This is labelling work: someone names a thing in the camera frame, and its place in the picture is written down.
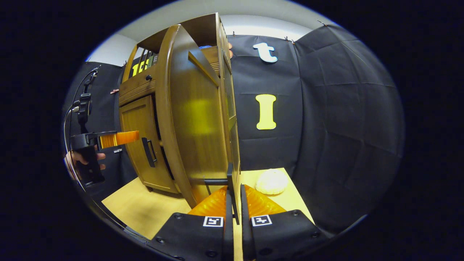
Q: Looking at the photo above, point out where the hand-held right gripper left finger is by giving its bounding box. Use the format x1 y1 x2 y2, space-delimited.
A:
146 185 235 261

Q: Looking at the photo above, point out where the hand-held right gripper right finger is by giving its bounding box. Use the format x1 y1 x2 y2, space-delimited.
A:
239 184 329 261

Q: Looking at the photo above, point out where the wooden shoe cabinet door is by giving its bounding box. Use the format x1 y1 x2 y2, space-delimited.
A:
156 24 233 209
119 95 179 194

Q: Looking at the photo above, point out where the black door handle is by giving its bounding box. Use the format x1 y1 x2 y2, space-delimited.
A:
204 163 240 225
141 137 158 168

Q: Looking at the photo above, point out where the wooden double-door shoe cabinet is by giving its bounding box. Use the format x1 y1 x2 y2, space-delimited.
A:
119 13 242 204

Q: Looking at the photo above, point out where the wooden cabinet drawer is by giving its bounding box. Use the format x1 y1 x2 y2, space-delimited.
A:
119 74 157 106

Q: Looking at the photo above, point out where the white round knitted object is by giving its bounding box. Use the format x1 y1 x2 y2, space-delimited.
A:
255 168 289 196

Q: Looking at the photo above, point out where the black backdrop cloth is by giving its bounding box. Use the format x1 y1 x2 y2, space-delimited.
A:
62 24 405 238

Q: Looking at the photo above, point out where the black cable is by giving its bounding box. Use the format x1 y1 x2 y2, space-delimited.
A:
62 65 102 182

